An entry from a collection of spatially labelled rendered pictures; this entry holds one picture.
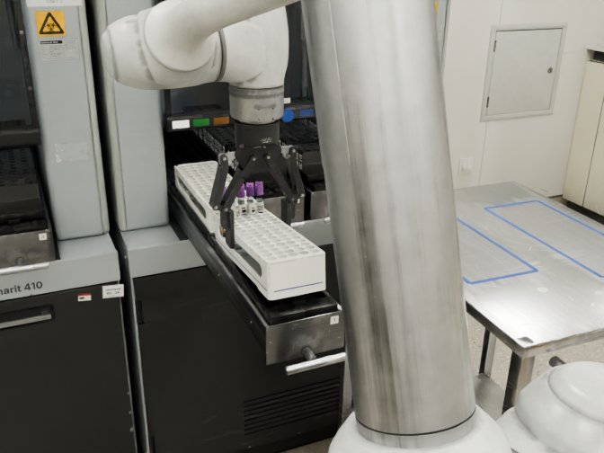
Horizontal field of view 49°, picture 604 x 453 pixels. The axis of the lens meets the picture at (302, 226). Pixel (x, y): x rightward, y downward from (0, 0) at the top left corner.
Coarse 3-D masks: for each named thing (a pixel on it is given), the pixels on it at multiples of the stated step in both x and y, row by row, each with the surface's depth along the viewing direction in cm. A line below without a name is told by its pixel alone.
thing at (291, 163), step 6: (288, 144) 116; (294, 150) 114; (294, 156) 115; (288, 162) 116; (294, 162) 116; (288, 168) 118; (294, 168) 116; (294, 174) 116; (294, 180) 117; (300, 180) 117; (294, 186) 120; (300, 186) 118; (300, 192) 118
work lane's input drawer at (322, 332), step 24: (168, 192) 155; (192, 216) 140; (192, 240) 139; (216, 240) 127; (216, 264) 124; (240, 288) 113; (240, 312) 113; (264, 312) 104; (288, 312) 103; (312, 312) 104; (336, 312) 105; (264, 336) 102; (288, 336) 103; (312, 336) 105; (336, 336) 107; (312, 360) 102; (336, 360) 103
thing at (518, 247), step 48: (480, 192) 153; (528, 192) 153; (480, 240) 128; (528, 240) 129; (576, 240) 129; (480, 288) 111; (528, 288) 111; (576, 288) 111; (528, 336) 97; (576, 336) 98; (480, 384) 175
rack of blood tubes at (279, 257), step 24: (216, 216) 125; (240, 216) 125; (264, 216) 125; (240, 240) 113; (264, 240) 112; (288, 240) 113; (240, 264) 115; (264, 264) 103; (288, 264) 103; (312, 264) 104; (288, 288) 104; (312, 288) 106
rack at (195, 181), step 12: (180, 168) 151; (192, 168) 152; (204, 168) 152; (216, 168) 153; (180, 180) 154; (192, 180) 146; (204, 180) 145; (228, 180) 145; (180, 192) 151; (192, 192) 140; (204, 192) 138; (192, 204) 142; (204, 204) 132; (204, 216) 141
